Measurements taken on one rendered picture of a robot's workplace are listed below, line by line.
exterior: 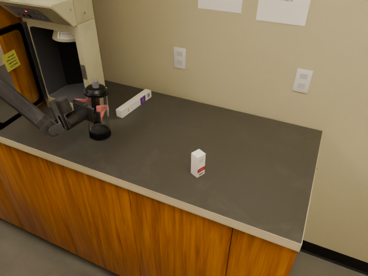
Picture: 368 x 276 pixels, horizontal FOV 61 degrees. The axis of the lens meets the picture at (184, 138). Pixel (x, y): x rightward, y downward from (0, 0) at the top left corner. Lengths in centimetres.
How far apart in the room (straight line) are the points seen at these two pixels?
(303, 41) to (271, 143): 47
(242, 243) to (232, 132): 54
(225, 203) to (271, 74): 71
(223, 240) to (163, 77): 97
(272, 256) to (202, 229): 27
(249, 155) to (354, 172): 64
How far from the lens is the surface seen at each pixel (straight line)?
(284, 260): 125
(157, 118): 160
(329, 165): 180
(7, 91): 125
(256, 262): 130
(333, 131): 168
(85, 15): 147
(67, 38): 154
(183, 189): 120
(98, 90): 137
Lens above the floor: 180
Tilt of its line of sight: 36 degrees down
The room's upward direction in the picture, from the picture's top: straight up
